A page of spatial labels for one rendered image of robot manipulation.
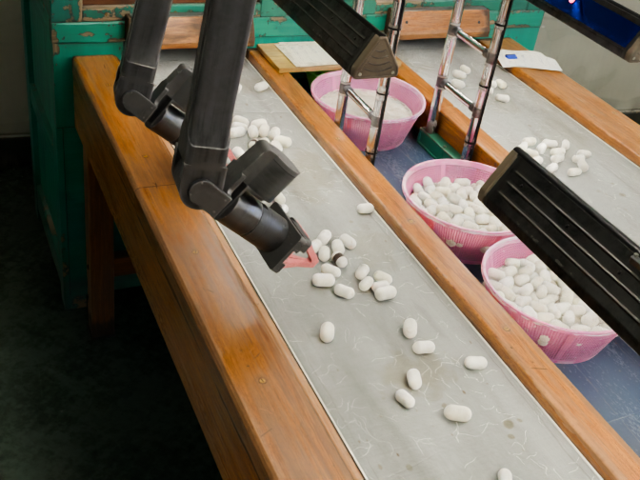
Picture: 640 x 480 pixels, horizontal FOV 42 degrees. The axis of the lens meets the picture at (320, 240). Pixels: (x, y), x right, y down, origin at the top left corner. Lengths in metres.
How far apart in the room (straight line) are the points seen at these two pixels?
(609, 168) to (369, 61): 0.79
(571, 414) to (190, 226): 0.67
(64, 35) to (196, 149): 0.97
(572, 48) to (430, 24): 1.46
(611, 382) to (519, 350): 0.21
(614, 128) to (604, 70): 1.74
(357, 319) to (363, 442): 0.25
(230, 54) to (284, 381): 0.43
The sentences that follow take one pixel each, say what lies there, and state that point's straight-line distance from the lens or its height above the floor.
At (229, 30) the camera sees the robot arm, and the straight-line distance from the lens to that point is 1.03.
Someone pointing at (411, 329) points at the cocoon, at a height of 0.76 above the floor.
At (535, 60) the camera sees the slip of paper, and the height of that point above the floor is 0.77.
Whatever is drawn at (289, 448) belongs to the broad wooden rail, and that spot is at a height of 0.76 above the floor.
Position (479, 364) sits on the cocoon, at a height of 0.75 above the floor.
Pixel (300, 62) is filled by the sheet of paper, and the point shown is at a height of 0.78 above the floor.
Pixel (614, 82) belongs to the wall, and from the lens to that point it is 3.89.
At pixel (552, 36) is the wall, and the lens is 3.58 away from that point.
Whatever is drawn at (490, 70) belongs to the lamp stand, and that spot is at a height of 0.94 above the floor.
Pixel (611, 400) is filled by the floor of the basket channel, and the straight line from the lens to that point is 1.41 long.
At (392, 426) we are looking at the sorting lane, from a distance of 1.15.
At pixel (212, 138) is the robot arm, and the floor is 1.05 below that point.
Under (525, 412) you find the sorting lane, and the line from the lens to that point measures 1.23.
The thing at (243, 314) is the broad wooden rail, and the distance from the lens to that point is 1.24.
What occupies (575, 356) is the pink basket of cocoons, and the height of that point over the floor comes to 0.70.
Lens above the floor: 1.56
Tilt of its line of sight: 34 degrees down
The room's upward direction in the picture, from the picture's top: 9 degrees clockwise
